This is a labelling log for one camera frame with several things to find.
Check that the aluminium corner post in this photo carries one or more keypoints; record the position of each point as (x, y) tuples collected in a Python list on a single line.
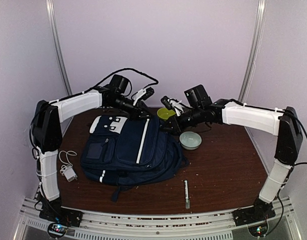
[(57, 45), (254, 49)]

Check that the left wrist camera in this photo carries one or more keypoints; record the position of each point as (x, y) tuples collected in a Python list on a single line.
[(142, 94)]

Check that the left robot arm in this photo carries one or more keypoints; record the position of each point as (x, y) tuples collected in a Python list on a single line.
[(46, 134)]

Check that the left aluminium corner post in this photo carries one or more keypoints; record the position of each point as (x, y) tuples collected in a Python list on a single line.
[(57, 45)]

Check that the white green marker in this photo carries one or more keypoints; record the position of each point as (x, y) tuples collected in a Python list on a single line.
[(186, 193)]

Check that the lime green bowl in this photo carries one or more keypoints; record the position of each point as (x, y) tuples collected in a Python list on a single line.
[(163, 113)]

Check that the white charger with cable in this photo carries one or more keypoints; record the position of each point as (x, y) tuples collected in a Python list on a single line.
[(67, 168)]

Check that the pale blue ceramic bowl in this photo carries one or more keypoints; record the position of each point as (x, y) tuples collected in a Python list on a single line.
[(190, 140)]

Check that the aluminium front rail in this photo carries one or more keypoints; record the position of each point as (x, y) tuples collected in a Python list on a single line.
[(214, 225)]

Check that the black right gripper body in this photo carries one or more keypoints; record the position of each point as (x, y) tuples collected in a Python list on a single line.
[(171, 124)]

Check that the right aluminium corner post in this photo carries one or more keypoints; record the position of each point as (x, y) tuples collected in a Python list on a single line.
[(254, 49)]

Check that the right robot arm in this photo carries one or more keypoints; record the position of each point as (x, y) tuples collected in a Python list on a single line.
[(282, 123)]

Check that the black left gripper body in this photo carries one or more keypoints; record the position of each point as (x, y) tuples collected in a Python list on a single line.
[(139, 113)]

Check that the navy blue student backpack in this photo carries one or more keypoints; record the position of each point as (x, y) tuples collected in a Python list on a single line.
[(128, 153)]

